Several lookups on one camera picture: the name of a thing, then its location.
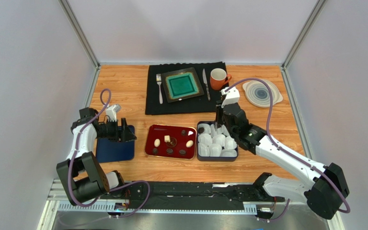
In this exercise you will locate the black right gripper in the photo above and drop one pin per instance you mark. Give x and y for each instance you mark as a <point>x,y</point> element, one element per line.
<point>222,111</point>

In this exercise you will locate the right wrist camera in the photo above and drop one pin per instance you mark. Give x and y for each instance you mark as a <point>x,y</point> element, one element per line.
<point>230,95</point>

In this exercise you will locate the dark blue box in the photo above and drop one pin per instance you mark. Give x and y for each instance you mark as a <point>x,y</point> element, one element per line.
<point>214,158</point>

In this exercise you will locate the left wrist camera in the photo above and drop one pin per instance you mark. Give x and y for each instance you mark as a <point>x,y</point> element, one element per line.
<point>111,112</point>

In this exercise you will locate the metal serving tongs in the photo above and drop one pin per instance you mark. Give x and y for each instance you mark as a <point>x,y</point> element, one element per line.
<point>218,118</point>

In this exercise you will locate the dark blue box lid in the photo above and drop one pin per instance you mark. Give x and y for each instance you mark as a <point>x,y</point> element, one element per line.
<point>108,150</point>

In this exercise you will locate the silver fork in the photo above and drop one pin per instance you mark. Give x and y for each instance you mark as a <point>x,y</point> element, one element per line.
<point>159,83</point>

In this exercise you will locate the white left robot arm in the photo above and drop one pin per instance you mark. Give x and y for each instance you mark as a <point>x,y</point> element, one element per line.
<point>81,175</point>

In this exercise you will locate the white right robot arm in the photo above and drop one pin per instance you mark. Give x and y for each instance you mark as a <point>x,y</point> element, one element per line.
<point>322,187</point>

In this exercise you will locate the orange ceramic mug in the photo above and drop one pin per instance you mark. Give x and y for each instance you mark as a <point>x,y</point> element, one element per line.
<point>219,78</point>

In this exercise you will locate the silver table knife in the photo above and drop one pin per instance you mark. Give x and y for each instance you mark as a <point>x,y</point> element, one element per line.
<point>206,84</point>

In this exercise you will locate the teal square plate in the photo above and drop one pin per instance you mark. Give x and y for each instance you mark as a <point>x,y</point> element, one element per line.
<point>181,84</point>

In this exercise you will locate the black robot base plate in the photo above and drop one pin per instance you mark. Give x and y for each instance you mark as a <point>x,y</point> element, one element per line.
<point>195,196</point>

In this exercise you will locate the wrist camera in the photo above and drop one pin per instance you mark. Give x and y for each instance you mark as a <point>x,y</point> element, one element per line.
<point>230,95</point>
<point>111,112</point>

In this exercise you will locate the white paper cup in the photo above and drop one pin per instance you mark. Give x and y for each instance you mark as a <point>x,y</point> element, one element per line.
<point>215,130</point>
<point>224,131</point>
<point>206,126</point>
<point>205,139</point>
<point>215,150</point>
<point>203,150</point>
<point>230,143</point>
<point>228,153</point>
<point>219,139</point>

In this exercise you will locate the red lacquer chocolate tray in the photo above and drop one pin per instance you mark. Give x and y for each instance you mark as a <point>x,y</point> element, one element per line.
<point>178,142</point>

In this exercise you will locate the white round lid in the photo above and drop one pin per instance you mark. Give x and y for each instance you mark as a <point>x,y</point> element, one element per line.
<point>258,95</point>

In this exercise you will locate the aluminium frame rail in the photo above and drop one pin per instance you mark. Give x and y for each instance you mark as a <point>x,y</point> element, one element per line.
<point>110,214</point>

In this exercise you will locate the black cloth placemat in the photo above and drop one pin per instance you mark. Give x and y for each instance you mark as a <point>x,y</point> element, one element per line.
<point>199,104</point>

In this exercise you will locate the white oval chocolate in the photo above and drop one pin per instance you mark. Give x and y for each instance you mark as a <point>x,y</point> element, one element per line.
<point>157,142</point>
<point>189,143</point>

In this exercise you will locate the cream cube chocolate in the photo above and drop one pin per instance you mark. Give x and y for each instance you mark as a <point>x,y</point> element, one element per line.
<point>167,139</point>

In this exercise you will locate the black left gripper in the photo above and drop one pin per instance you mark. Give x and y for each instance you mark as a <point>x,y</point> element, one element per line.
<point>124,134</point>

